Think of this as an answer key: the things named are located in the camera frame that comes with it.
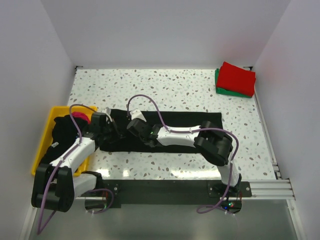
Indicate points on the yellow plastic bin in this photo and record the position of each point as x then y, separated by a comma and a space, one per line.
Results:
47, 140

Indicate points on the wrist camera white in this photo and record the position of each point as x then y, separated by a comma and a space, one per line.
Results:
108, 113
137, 114

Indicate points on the black clothes in bin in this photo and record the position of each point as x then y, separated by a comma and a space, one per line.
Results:
64, 135

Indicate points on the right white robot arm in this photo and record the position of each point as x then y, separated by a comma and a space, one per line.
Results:
213, 143

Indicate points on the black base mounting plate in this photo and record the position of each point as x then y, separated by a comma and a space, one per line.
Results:
155, 192

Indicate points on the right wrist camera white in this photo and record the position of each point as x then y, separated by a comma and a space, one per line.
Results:
137, 114

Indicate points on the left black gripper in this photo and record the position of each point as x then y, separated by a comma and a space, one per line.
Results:
117, 135

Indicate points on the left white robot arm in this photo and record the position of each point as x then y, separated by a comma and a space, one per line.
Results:
55, 186

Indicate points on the black t shirt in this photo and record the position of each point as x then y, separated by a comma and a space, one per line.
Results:
181, 119

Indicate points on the folded green t shirt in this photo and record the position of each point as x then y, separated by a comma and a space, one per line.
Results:
223, 91

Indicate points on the folded red t shirt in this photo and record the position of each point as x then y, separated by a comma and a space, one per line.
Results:
236, 79

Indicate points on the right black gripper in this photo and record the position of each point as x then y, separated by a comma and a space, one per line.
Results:
145, 123

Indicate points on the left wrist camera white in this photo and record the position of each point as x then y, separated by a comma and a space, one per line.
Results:
108, 113

